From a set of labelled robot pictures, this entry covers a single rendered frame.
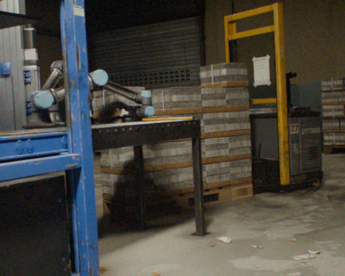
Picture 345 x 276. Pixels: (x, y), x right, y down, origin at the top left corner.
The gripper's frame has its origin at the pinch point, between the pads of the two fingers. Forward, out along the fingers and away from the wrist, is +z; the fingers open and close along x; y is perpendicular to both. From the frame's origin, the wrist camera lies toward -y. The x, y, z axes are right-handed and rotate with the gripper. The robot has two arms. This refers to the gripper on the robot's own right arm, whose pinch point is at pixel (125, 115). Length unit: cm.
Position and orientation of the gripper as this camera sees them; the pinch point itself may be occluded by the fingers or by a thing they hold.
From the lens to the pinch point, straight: 403.6
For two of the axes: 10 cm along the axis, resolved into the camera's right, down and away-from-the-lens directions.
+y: -0.5, -10.0, -0.5
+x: -7.9, 0.7, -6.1
